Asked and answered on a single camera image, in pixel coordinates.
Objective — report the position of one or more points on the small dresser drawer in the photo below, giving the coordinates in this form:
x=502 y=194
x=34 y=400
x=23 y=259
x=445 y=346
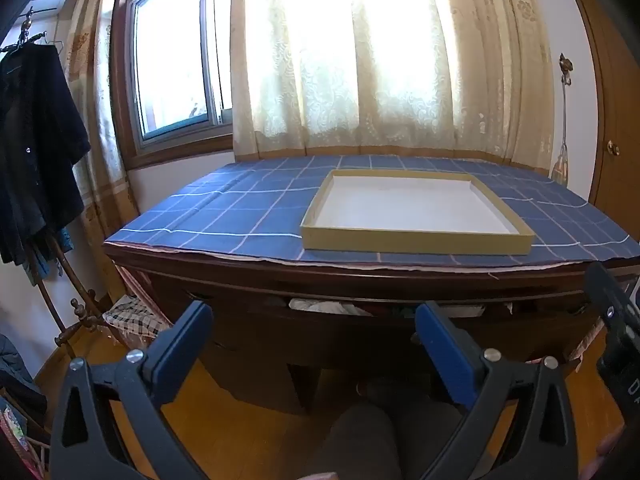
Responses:
x=200 y=307

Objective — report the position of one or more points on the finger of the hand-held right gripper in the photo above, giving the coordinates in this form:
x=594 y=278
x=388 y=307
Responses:
x=605 y=300

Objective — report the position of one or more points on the brass door knob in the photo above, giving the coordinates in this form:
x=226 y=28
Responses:
x=613 y=148

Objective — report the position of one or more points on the dark hanging coat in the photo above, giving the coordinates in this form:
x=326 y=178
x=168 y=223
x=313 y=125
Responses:
x=35 y=135

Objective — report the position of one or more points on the colourful packets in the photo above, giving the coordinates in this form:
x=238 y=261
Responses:
x=15 y=425

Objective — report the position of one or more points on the teal hanging garment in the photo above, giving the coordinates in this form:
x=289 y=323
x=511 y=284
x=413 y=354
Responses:
x=62 y=240

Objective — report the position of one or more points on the wooden framed window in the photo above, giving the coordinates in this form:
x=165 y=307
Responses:
x=170 y=60

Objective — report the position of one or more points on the wooden coat rack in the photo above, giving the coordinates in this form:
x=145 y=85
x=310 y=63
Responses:
x=82 y=312

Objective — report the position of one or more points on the curtain tieback tassel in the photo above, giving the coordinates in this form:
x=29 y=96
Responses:
x=562 y=160

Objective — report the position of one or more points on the shallow cardboard tray box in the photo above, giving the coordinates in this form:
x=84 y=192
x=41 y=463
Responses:
x=415 y=205

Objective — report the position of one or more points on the dark wooden dresser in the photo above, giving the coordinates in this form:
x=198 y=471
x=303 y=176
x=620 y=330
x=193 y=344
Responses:
x=350 y=285

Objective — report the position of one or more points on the beige patterned curtain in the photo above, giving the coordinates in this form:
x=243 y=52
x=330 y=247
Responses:
x=95 y=110

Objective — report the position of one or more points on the wooden door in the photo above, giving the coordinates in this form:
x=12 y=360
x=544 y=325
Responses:
x=615 y=110

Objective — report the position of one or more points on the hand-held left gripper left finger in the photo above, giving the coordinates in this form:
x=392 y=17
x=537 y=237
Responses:
x=175 y=355

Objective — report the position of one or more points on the cream lace curtain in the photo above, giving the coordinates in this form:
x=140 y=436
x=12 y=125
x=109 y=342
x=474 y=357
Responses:
x=325 y=60

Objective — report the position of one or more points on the person's leg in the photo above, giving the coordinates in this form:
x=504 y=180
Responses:
x=365 y=440

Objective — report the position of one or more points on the cream dotted underwear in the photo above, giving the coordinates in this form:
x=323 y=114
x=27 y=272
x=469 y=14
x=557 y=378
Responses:
x=325 y=306

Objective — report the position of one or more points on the brass curtain hook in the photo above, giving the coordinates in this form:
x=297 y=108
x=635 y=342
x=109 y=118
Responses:
x=565 y=65

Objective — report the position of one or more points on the grey puffer jacket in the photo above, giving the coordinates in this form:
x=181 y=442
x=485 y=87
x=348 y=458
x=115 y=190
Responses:
x=17 y=375

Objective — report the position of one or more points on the blue checked tablecloth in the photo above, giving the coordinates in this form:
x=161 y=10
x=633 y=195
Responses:
x=240 y=210

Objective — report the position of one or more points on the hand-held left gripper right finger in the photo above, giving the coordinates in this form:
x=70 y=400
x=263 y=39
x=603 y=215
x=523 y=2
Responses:
x=445 y=355

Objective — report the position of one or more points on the checked cloth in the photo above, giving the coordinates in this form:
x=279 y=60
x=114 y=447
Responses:
x=132 y=322

